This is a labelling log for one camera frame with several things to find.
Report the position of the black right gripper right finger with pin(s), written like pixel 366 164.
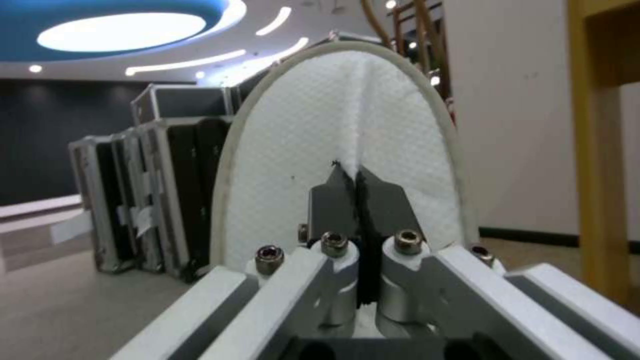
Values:
pixel 450 285

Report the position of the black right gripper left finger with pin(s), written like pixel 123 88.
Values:
pixel 280 285

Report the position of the white disposable slipper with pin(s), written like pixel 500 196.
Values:
pixel 300 131

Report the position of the black aluminium-edged flight case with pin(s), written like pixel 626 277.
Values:
pixel 107 210
pixel 185 101
pixel 180 195

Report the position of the curved wooden decorative poles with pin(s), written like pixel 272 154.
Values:
pixel 430 33

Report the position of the white low bench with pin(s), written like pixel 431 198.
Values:
pixel 35 219

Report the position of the oval ceiling light panel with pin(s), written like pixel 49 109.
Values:
pixel 120 28

